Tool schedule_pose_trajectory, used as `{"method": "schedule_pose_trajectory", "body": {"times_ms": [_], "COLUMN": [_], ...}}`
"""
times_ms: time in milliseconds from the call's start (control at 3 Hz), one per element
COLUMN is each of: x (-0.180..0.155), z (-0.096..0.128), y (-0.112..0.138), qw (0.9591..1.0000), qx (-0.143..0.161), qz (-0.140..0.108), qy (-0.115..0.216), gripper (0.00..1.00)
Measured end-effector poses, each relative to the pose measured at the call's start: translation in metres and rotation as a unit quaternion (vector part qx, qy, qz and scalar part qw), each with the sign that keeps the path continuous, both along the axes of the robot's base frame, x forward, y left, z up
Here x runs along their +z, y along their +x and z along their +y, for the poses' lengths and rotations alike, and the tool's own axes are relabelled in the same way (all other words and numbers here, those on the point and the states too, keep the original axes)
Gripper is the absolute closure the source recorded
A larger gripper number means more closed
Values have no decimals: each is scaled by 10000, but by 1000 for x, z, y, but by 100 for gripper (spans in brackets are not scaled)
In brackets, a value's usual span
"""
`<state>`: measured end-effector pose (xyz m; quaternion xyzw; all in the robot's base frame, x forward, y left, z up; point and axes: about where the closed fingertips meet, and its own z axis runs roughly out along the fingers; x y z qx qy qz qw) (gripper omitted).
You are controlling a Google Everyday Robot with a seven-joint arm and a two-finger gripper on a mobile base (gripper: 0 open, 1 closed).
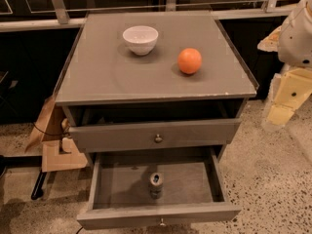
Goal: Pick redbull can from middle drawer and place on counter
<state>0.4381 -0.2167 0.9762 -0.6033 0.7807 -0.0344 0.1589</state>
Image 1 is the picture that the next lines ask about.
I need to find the grey open middle drawer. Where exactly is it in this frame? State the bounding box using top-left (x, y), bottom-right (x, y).
top-left (77, 147), bottom-right (241, 230)

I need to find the grey drawer cabinet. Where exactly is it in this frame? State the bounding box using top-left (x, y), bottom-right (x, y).
top-left (53, 11), bottom-right (260, 168)

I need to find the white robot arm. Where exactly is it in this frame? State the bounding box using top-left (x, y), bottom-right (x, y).
top-left (257, 0), bottom-right (312, 126)

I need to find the grey top drawer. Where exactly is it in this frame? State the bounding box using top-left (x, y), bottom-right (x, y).
top-left (70, 119), bottom-right (241, 153)

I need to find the round drawer knob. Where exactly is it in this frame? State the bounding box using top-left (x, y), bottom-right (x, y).
top-left (159, 218), bottom-right (167, 227)
top-left (154, 134), bottom-right (163, 143)

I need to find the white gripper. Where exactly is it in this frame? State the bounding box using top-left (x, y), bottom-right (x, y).
top-left (267, 68), bottom-right (312, 125)

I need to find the metal window railing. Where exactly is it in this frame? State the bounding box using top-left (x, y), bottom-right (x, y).
top-left (0, 0), bottom-right (299, 32)

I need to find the black cable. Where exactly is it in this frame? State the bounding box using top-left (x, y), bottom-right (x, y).
top-left (31, 121), bottom-right (71, 137)

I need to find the white ceramic bowl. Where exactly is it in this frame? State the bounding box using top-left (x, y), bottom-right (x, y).
top-left (123, 25), bottom-right (159, 56)

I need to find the round middle drawer knob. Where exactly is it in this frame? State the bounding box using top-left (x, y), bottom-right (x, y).
top-left (159, 218), bottom-right (167, 227)

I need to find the redbull can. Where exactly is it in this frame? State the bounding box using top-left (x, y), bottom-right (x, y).
top-left (149, 173), bottom-right (164, 199)

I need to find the round top drawer knob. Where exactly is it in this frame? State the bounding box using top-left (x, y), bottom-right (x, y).
top-left (154, 134), bottom-right (163, 143)

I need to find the orange fruit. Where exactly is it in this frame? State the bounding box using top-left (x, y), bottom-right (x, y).
top-left (177, 48), bottom-right (202, 75)

